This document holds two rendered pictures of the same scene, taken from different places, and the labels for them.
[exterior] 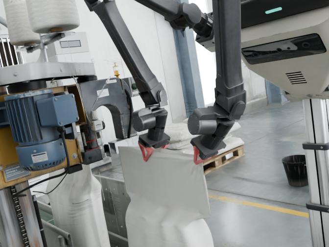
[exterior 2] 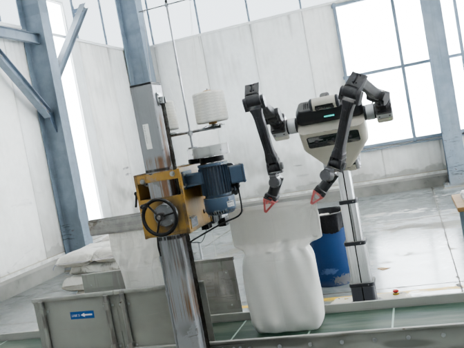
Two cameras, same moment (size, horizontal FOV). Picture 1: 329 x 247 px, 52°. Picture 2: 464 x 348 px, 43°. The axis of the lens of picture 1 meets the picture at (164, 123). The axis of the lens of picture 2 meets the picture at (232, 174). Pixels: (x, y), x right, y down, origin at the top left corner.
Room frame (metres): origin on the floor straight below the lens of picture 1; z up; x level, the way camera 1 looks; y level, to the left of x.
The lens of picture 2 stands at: (-1.34, 1.86, 1.41)
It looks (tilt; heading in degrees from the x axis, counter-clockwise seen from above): 3 degrees down; 328
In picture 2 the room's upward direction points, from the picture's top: 10 degrees counter-clockwise
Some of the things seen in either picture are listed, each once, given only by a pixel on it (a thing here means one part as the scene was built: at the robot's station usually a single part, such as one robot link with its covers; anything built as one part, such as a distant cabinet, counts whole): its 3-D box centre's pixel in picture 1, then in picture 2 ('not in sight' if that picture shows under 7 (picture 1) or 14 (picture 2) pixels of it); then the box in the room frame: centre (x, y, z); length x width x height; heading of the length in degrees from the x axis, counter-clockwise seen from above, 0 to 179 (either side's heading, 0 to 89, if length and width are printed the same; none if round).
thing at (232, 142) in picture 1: (219, 146); not in sight; (4.71, -0.71, 0.20); 0.67 x 0.43 x 0.15; 130
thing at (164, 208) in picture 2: not in sight; (166, 214); (1.19, 0.68, 1.14); 0.11 x 0.06 x 0.11; 40
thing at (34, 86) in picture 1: (27, 87); (212, 159); (1.12, 0.42, 1.35); 0.12 x 0.12 x 0.04
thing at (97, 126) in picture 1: (97, 129); not in sight; (1.37, 0.27, 1.14); 0.05 x 0.04 x 0.16; 130
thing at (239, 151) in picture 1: (195, 160); not in sight; (4.66, -0.34, 0.07); 1.20 x 0.82 x 0.14; 132
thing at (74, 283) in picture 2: not in sight; (93, 275); (4.60, 0.01, 0.32); 0.67 x 0.42 x 0.14; 134
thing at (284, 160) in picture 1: (298, 170); not in sight; (3.34, -1.26, 0.13); 0.30 x 0.30 x 0.26
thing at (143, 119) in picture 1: (149, 110); (275, 175); (1.14, 0.04, 1.20); 0.11 x 0.09 x 0.12; 132
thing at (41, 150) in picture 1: (36, 130); (217, 188); (1.12, 0.42, 1.21); 0.15 x 0.15 x 0.25
